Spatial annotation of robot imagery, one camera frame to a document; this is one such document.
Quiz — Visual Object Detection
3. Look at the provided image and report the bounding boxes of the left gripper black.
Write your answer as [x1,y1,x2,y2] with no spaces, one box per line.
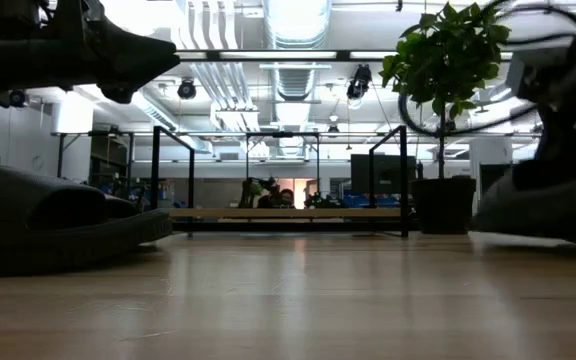
[0,0,182,106]

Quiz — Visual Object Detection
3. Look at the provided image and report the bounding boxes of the black rubber slide sandal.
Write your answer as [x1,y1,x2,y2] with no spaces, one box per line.
[472,159,576,247]
[0,159,174,277]

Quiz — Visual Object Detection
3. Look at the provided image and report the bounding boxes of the black ceiling spotlight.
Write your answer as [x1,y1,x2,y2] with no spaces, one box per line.
[176,78,198,100]
[346,63,373,100]
[7,88,28,109]

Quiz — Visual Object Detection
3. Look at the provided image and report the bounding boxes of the dark background shelving unit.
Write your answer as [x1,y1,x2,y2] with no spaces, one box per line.
[90,134,133,201]

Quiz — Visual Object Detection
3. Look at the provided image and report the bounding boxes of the green plant in black pot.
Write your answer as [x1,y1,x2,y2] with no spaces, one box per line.
[378,1,513,236]

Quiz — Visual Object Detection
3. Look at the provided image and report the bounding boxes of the black monitor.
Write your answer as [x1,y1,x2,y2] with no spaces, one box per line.
[350,153,418,195]

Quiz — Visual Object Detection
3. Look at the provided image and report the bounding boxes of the blue background bins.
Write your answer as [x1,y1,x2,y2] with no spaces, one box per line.
[342,194,400,209]

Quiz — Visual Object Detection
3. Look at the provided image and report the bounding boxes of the person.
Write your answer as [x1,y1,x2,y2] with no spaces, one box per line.
[267,188,297,209]

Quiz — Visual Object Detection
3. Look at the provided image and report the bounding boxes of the black right arm cable loop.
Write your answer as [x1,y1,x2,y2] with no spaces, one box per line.
[397,2,576,137]

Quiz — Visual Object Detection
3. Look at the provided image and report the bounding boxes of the silver ventilation duct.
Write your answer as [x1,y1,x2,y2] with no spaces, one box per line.
[262,0,333,101]

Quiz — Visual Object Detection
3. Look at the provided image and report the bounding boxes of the black frame wooden board shelf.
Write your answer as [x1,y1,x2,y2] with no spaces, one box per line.
[150,124,410,239]

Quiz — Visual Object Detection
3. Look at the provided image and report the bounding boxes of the black aluminium rig frame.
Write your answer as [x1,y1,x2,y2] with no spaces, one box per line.
[170,219,422,235]

